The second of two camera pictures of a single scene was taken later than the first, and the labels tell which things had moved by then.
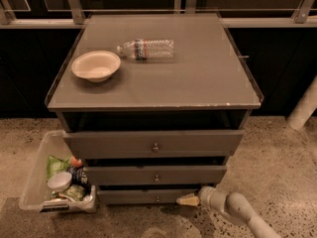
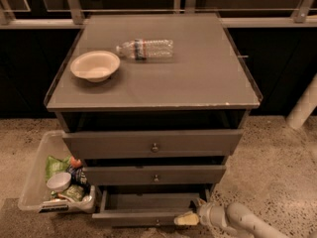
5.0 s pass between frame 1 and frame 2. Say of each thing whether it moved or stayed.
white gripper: moved
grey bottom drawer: moved
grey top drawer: stayed
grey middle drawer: stayed
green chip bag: stayed
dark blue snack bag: stayed
